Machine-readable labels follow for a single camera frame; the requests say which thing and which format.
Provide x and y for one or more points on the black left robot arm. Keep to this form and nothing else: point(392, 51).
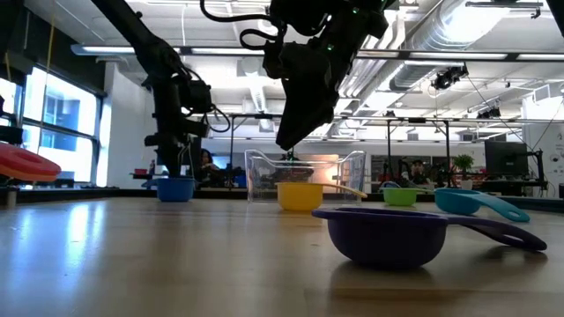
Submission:
point(152, 48)

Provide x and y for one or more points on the black ceiling-mounted camera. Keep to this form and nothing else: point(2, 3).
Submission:
point(449, 77)

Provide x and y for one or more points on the blue measuring cup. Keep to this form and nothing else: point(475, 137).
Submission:
point(175, 190)

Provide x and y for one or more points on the white led light bar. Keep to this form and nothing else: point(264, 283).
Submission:
point(458, 56)

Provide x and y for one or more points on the black computer monitor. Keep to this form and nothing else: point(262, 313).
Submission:
point(506, 158)

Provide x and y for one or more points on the small green potted plant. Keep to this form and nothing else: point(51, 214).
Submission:
point(463, 164)

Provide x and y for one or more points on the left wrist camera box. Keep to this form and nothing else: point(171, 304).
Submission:
point(200, 97)

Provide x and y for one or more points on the red measuring cup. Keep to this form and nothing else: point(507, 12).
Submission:
point(24, 160)

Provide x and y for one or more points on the teal measuring cup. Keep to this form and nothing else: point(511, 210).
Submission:
point(458, 202)

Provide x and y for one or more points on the green measuring cup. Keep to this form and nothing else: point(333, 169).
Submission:
point(398, 197)

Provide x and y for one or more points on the person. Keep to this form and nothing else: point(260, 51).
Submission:
point(208, 169)
point(417, 172)

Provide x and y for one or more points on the silver ceiling air duct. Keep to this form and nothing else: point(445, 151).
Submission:
point(423, 48)

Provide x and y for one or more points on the orange measuring cup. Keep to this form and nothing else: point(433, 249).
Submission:
point(26, 177)

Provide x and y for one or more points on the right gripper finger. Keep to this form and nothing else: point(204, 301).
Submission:
point(315, 125)
point(293, 121)

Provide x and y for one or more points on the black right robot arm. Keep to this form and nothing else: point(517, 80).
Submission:
point(335, 17)

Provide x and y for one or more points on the clear plastic basket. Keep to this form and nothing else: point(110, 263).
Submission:
point(264, 176)

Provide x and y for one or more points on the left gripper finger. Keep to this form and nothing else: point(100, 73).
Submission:
point(181, 160)
point(166, 160)

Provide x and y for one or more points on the purple measuring cup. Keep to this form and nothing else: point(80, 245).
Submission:
point(383, 240)

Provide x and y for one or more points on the yellow measuring cup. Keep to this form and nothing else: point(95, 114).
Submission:
point(299, 197)

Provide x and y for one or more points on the black table edge rail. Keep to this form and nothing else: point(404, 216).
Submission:
point(88, 193)

